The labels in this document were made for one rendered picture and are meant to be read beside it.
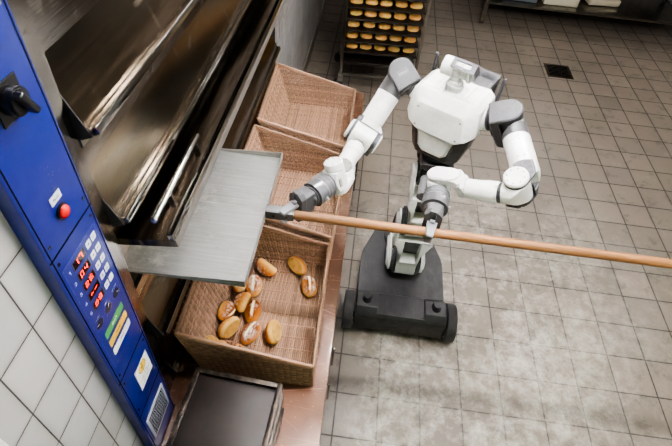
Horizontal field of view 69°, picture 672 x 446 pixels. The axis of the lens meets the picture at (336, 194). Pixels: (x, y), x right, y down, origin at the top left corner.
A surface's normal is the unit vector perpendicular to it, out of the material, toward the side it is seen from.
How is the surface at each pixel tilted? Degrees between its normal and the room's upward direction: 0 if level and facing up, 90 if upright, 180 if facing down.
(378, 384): 0
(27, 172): 90
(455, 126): 91
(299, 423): 0
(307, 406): 0
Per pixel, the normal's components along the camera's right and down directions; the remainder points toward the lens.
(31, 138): 0.99, 0.13
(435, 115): -0.58, 0.56
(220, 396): 0.07, -0.70
